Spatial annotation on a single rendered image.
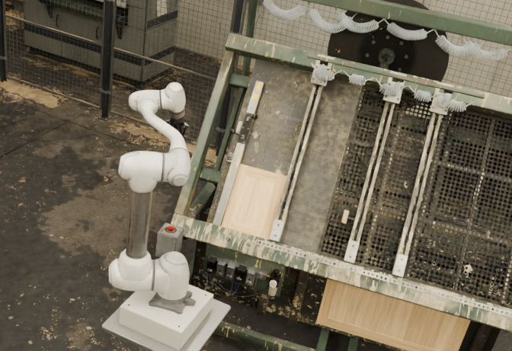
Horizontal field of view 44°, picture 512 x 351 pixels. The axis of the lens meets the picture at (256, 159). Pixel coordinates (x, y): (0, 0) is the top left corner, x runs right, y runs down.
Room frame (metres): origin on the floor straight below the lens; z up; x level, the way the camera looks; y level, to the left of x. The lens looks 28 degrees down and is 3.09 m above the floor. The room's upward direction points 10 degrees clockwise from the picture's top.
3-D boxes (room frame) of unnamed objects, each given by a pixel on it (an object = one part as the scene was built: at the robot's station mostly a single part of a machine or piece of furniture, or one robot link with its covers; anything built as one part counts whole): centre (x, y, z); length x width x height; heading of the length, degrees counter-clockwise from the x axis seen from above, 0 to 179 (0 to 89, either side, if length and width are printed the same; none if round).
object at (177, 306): (2.54, 0.29, 0.89); 0.22 x 0.18 x 0.06; 81
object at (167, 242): (3.05, 0.42, 0.84); 0.12 x 0.12 x 0.18; 79
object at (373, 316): (3.18, -1.02, 0.53); 0.90 x 0.02 x 0.55; 79
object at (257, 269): (3.04, -0.03, 0.69); 0.50 x 0.14 x 0.24; 79
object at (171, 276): (2.54, 0.32, 1.03); 0.18 x 0.16 x 0.22; 104
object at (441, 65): (4.13, -0.74, 1.85); 0.80 x 0.06 x 0.80; 79
